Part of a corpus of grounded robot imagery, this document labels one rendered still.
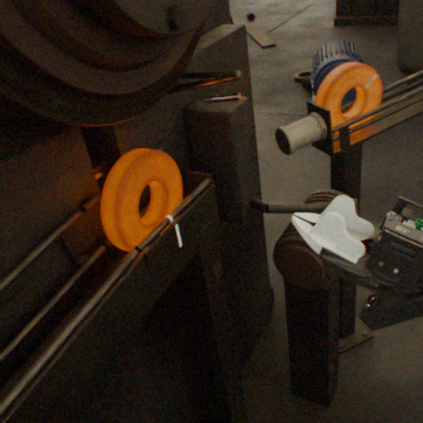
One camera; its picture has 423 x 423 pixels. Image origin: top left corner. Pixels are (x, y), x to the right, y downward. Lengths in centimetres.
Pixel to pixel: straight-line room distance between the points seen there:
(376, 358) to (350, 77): 77
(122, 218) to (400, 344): 100
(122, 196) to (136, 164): 5
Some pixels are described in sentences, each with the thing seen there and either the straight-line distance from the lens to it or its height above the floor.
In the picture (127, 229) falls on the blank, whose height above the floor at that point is 73.
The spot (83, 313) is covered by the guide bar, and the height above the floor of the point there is 70.
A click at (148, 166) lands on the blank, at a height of 79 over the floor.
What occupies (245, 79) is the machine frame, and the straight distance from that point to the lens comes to 105.
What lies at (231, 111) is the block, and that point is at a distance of 79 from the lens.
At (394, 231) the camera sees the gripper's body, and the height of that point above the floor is 78.
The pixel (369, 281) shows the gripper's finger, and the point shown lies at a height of 72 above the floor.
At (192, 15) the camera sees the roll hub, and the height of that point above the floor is 99.
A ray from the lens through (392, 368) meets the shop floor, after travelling 139.
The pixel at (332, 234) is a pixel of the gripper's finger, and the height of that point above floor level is 76.
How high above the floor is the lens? 108
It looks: 33 degrees down
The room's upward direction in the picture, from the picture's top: 9 degrees counter-clockwise
